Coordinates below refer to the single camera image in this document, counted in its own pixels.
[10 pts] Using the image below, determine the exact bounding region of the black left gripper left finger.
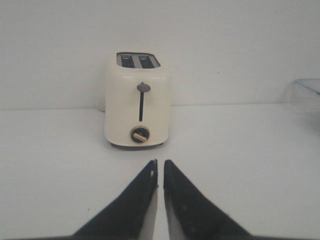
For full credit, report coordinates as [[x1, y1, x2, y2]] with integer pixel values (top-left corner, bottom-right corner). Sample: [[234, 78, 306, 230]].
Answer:
[[73, 160, 158, 237]]

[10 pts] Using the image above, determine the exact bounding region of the cream white toaster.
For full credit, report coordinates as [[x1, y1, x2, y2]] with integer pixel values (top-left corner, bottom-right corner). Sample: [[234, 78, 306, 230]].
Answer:
[[104, 51, 171, 148]]

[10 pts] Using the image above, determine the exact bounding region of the clear plastic container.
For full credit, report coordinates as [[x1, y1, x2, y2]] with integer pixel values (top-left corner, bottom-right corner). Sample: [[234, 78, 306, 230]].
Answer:
[[282, 78, 320, 106]]

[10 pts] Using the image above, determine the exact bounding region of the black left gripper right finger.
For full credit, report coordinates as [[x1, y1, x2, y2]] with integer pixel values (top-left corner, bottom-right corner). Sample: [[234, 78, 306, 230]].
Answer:
[[163, 160, 251, 237]]

